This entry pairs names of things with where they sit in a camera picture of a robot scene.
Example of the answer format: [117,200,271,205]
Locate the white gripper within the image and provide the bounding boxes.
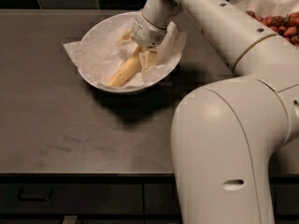
[117,14,167,71]

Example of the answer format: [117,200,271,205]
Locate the yellow banana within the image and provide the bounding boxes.
[107,46,142,88]

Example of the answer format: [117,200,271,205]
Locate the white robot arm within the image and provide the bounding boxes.
[133,0,299,224]

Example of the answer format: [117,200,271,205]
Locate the white paper liner right bowl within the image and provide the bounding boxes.
[230,0,299,16]

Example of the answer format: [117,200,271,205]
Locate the white paper liner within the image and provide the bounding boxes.
[63,12,188,90]

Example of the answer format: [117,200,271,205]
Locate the pile of red strawberries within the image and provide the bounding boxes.
[247,10,299,47]

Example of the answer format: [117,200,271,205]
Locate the right dark drawer front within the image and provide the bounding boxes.
[144,178,299,218]

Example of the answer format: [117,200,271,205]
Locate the dark drawer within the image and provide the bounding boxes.
[144,178,299,218]
[0,184,143,215]

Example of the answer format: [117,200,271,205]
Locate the left dark drawer front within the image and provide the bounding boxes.
[0,184,143,215]

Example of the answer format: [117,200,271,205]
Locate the left black drawer handle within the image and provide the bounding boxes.
[17,188,54,203]

